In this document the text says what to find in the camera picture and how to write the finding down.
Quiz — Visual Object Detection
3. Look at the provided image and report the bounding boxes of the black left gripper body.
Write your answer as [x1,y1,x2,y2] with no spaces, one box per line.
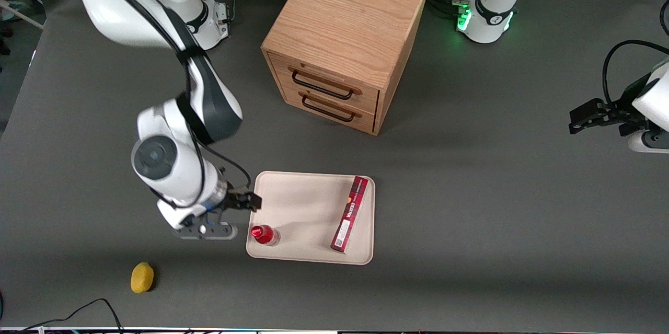
[600,98,649,136]

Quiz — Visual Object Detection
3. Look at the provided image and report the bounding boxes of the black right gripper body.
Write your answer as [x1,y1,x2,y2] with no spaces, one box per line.
[225,191,247,212]

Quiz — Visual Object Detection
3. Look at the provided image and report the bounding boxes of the red coke bottle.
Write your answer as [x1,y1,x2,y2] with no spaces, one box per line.
[250,224,281,247]

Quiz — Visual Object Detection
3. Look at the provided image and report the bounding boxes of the beige plastic tray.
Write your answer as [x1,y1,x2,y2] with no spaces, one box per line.
[246,170,376,266]

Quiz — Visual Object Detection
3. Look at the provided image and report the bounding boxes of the red cardboard snack box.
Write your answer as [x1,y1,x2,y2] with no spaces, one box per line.
[330,175,370,254]

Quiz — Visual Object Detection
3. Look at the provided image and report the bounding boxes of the yellow lemon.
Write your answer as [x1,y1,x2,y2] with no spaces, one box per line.
[130,262,155,294]

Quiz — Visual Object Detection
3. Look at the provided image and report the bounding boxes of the wooden drawer front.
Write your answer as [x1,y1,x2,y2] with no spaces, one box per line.
[282,83,378,134]
[268,53,381,115]

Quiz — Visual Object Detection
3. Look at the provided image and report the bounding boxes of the wooden drawer cabinet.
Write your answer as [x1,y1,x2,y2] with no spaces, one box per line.
[260,0,430,136]

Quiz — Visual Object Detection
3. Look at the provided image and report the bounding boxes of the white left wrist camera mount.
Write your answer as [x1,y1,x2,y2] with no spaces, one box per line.
[627,131,669,154]

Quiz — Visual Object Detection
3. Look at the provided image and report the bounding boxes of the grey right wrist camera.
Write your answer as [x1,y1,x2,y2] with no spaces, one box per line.
[179,222,239,241]

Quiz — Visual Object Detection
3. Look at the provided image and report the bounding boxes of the black looped wrist cable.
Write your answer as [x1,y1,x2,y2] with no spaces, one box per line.
[602,39,669,107]

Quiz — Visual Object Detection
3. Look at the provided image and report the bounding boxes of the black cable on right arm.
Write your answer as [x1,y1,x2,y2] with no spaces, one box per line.
[68,0,252,209]

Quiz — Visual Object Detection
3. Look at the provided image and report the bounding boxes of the black metal drawer handle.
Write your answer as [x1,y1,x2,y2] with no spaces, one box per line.
[292,70,355,100]
[302,95,357,123]

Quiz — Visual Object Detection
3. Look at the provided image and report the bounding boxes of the black velcro strap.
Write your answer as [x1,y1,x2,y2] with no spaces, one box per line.
[177,47,204,65]

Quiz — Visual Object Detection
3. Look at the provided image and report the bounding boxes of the thin black floor cable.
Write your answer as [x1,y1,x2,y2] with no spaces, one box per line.
[0,298,124,334]

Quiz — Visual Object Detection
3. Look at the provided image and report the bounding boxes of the black left base cables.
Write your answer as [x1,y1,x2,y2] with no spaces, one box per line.
[426,0,471,18]

